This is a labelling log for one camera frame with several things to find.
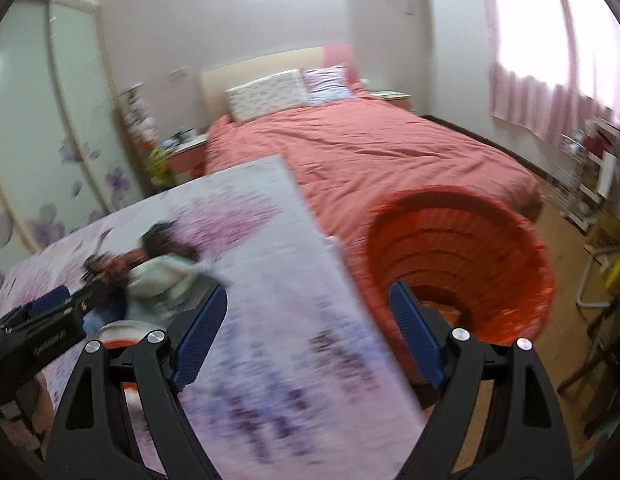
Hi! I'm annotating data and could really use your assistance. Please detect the blue tissue packet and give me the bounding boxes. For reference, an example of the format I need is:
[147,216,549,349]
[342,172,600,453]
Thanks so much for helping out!
[82,307,126,336]

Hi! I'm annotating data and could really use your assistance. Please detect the red white paper cup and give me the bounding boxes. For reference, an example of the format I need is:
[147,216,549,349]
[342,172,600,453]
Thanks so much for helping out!
[94,320,150,396]

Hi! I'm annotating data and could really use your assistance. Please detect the red plaid scrunchie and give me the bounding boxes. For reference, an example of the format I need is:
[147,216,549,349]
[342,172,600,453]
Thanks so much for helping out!
[101,248,148,284]

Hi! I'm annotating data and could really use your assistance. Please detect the grey green sock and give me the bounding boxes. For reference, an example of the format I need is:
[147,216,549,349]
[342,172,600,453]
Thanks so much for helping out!
[124,255,224,327]

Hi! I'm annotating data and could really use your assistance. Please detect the red plastic laundry basket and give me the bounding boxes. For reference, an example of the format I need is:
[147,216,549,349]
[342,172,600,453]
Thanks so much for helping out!
[348,185,554,384]

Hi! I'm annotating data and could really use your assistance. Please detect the sliding floral wardrobe door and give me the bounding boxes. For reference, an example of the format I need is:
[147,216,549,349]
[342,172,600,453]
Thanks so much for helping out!
[0,0,144,310]

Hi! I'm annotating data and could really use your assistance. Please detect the floral pink purple tablecloth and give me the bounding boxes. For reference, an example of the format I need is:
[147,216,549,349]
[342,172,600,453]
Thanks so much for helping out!
[0,157,425,479]

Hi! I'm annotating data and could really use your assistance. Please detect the hanging plush toys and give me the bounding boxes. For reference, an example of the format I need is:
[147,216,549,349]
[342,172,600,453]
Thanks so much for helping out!
[122,82,176,192]

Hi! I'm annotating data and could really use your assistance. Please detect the left pink nightstand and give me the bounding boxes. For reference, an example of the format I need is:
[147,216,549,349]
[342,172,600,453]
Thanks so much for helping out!
[166,133,208,184]

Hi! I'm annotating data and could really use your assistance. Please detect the cream pink headboard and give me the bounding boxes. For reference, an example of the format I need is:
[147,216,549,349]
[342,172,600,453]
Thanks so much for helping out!
[199,44,359,124]

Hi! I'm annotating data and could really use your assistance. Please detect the pink window curtain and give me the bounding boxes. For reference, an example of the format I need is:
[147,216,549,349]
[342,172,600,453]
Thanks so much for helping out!
[484,0,620,143]

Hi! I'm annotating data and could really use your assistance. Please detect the bed with salmon duvet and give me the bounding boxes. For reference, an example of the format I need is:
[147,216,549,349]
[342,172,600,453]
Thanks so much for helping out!
[204,81,546,271]

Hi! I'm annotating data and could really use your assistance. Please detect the right nightstand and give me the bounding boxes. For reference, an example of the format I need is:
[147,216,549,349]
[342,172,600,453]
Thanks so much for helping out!
[371,90,412,112]

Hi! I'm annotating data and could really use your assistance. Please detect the floral white pillow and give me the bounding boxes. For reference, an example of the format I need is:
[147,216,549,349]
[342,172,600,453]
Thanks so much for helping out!
[225,70,310,124]

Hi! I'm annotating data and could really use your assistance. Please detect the pink striped pillow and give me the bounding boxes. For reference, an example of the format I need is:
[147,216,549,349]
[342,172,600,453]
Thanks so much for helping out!
[301,64,353,106]

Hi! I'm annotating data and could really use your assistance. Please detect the white wire trolley rack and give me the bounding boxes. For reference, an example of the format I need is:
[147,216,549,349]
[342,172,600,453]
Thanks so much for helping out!
[549,117,620,233]

